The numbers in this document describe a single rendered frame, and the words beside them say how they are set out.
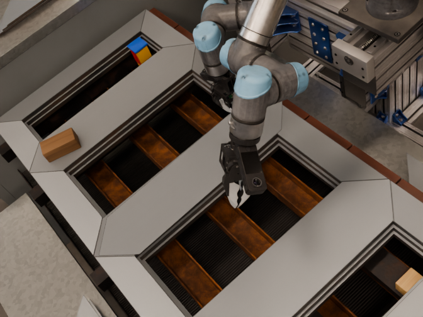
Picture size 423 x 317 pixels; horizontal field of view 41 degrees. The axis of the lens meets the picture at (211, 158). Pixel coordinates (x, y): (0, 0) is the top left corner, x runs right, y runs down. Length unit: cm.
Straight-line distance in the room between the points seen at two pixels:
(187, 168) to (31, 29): 83
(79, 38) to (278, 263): 122
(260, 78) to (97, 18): 121
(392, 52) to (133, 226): 93
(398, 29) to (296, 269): 74
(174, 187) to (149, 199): 8
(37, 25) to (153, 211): 88
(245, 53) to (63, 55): 110
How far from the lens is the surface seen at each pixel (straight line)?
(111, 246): 170
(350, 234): 154
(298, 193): 184
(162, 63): 209
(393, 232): 158
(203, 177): 172
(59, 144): 195
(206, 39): 157
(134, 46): 218
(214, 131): 181
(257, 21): 133
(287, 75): 127
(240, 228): 181
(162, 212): 169
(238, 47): 135
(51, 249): 195
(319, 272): 150
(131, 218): 173
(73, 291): 184
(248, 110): 121
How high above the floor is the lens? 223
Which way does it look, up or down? 51 degrees down
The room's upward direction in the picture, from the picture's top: 25 degrees counter-clockwise
